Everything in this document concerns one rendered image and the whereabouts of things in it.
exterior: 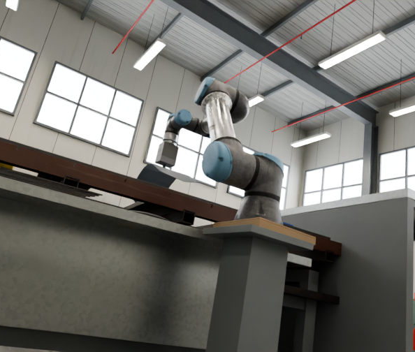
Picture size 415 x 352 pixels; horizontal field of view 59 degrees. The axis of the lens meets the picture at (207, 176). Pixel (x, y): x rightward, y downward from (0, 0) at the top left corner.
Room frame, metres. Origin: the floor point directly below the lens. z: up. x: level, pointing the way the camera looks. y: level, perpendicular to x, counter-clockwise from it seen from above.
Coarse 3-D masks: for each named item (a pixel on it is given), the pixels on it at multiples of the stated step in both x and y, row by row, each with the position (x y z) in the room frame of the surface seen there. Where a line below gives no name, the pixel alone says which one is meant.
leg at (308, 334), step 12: (312, 276) 1.74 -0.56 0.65; (312, 288) 1.75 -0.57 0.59; (312, 300) 1.75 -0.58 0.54; (300, 312) 1.76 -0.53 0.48; (312, 312) 1.75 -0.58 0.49; (300, 324) 1.76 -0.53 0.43; (312, 324) 1.75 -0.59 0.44; (300, 336) 1.75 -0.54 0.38; (312, 336) 1.76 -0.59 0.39; (300, 348) 1.74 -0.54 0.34; (312, 348) 1.76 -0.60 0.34
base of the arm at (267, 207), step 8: (248, 192) 1.10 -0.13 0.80; (256, 192) 1.08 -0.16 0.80; (264, 192) 1.07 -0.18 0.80; (248, 200) 1.09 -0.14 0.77; (256, 200) 1.08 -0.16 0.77; (264, 200) 1.07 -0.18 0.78; (272, 200) 1.08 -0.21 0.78; (240, 208) 1.11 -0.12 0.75; (248, 208) 1.08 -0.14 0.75; (256, 208) 1.07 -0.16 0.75; (264, 208) 1.06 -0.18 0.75; (272, 208) 1.07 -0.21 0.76; (240, 216) 1.09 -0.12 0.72; (248, 216) 1.07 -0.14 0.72; (256, 216) 1.06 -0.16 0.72; (264, 216) 1.05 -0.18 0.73; (272, 216) 1.06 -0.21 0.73; (280, 216) 1.09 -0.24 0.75
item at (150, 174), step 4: (144, 168) 1.76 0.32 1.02; (140, 172) 1.79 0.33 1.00; (144, 172) 1.79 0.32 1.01; (148, 172) 1.78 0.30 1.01; (152, 172) 1.78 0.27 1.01; (156, 172) 1.78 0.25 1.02; (144, 176) 1.82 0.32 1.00; (148, 176) 1.82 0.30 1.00; (152, 176) 1.82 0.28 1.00; (156, 176) 1.82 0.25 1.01; (160, 176) 1.81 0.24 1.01; (164, 176) 1.81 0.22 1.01; (168, 176) 1.81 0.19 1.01; (156, 180) 1.86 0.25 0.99; (160, 180) 1.85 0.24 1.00; (164, 180) 1.85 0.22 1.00; (168, 180) 1.85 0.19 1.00; (172, 180) 1.84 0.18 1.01
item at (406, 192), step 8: (384, 192) 1.54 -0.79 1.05; (392, 192) 1.51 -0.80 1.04; (400, 192) 1.47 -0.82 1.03; (408, 192) 1.44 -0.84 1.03; (336, 200) 1.79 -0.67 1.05; (344, 200) 1.74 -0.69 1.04; (352, 200) 1.70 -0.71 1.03; (360, 200) 1.66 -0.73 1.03; (368, 200) 1.62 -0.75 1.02; (376, 200) 1.58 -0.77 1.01; (296, 208) 2.07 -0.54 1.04; (304, 208) 2.01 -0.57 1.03; (312, 208) 1.95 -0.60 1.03; (320, 208) 1.89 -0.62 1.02; (328, 208) 1.84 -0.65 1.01
